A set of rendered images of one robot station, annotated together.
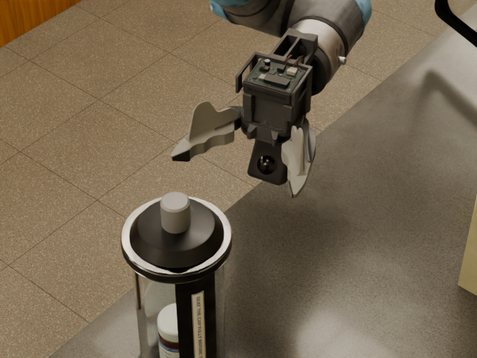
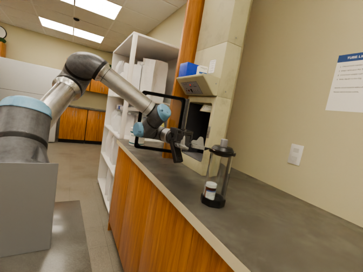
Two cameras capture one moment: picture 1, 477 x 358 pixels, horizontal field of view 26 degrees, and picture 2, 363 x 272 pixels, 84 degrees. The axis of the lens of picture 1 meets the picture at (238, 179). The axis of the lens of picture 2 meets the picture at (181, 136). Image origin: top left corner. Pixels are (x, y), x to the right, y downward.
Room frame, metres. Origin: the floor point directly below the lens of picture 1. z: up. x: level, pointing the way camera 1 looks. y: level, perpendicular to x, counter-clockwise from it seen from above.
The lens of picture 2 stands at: (0.59, 0.87, 1.29)
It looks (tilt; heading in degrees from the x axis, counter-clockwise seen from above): 7 degrees down; 290
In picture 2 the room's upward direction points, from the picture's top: 10 degrees clockwise
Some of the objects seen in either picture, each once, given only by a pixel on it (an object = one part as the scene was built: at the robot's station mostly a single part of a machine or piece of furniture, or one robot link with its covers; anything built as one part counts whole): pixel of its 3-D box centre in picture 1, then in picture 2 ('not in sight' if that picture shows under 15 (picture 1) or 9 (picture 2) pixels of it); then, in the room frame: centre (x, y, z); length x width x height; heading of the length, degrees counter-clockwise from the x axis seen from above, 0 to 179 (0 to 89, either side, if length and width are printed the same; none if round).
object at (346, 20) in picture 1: (330, 22); (159, 133); (1.08, -0.11, 1.15); 0.11 x 0.09 x 0.08; 155
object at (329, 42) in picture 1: (311, 57); (169, 136); (1.01, -0.09, 1.15); 0.08 x 0.05 x 0.08; 65
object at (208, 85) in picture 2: not in sight; (195, 86); (1.00, -0.32, 1.46); 0.32 x 0.11 x 0.10; 140
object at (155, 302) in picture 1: (180, 305); (217, 175); (0.70, 0.06, 1.06); 0.11 x 0.11 x 0.21
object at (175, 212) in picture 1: (176, 225); (223, 147); (0.70, 0.06, 1.18); 0.09 x 0.09 x 0.07
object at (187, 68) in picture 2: not in sight; (189, 72); (1.08, -0.39, 1.56); 0.10 x 0.10 x 0.09; 50
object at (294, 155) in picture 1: (298, 153); (200, 142); (0.83, -0.06, 1.16); 0.09 x 0.03 x 0.06; 9
